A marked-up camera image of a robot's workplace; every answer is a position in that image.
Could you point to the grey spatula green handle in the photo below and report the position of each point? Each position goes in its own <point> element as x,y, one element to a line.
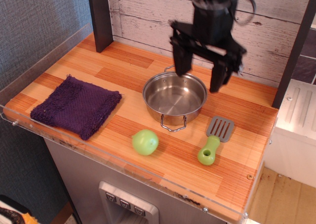
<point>218,131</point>

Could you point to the dark shelf post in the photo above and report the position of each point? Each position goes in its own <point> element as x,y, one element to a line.
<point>295,53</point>
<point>101,22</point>

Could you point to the dark right shelf post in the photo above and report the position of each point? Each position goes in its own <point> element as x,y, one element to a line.
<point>295,53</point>

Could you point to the grey toy fridge cabinet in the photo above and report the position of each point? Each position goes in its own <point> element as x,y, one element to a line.
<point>82,176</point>

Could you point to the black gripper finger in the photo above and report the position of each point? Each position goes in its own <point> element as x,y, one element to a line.
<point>182,59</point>
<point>221,73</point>

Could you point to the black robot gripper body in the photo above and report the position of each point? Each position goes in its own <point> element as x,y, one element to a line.
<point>209,36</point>

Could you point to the silver dispenser button panel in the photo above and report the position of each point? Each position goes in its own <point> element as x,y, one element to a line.
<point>126,204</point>

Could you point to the purple knitted cloth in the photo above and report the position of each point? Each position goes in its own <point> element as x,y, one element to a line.
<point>77,106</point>

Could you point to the dark left shelf post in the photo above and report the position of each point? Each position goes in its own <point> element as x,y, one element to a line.
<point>101,22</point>

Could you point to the white plastic appliance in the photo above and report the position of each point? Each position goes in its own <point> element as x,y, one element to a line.
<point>292,147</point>

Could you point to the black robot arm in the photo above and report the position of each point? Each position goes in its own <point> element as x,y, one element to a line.
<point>209,36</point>

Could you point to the stainless steel pot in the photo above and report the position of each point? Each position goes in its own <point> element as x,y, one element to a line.
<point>174,100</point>

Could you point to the green plastic pear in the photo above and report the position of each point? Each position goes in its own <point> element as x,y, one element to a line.
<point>145,142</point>

